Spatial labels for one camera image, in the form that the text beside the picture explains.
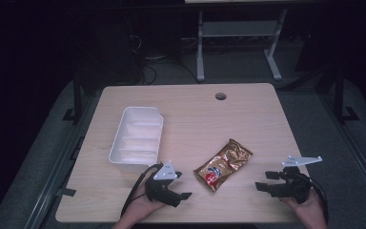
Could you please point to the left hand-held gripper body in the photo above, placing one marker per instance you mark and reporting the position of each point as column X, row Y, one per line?
column 158, row 191

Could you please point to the black metal stand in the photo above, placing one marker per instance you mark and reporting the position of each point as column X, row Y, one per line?
column 340, row 95
column 77, row 101

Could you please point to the gold snack packet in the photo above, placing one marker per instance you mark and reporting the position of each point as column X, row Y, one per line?
column 222, row 165

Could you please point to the white plastic bin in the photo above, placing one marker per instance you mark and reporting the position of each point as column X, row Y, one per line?
column 136, row 140

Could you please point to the person's right hand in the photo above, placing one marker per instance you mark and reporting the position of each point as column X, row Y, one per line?
column 311, row 210

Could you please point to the white metal desk frame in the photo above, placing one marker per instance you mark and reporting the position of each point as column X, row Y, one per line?
column 238, row 29

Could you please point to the black table edge bracket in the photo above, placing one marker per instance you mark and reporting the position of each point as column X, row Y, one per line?
column 66, row 192

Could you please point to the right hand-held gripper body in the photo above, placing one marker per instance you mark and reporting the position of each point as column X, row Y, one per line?
column 294, row 187

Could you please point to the person's left hand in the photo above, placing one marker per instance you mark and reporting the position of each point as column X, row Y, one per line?
column 141, row 208

